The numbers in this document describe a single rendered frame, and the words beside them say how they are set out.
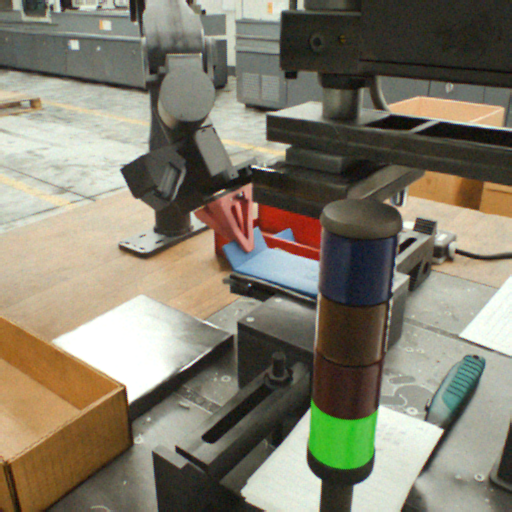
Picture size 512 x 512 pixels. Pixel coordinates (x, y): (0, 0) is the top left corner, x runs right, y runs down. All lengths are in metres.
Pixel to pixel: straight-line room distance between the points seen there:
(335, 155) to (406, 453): 0.26
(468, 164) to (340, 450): 0.25
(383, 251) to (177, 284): 0.59
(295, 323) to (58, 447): 0.25
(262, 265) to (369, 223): 0.42
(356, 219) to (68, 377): 0.41
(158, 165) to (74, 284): 0.31
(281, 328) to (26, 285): 0.44
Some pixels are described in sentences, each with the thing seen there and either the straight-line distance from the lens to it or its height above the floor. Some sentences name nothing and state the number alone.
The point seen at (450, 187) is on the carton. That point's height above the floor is 0.42.
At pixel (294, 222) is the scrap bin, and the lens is 0.95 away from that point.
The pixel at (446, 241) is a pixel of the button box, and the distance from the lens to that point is 0.94.
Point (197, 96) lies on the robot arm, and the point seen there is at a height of 1.19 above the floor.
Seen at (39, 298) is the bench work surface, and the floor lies 0.90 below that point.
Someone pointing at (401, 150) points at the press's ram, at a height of 1.17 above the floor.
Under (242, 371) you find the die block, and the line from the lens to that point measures 0.61.
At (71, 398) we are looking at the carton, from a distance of 0.62.
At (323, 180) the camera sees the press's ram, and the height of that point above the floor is 1.14.
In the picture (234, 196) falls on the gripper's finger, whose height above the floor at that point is 1.06.
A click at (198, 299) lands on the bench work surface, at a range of 0.79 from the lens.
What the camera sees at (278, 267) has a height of 0.99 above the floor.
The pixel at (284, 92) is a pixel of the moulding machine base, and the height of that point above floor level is 0.27.
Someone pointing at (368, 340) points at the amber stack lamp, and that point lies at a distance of 0.29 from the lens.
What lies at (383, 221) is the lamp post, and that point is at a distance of 0.26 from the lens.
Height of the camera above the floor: 1.29
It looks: 25 degrees down
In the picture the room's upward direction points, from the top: straight up
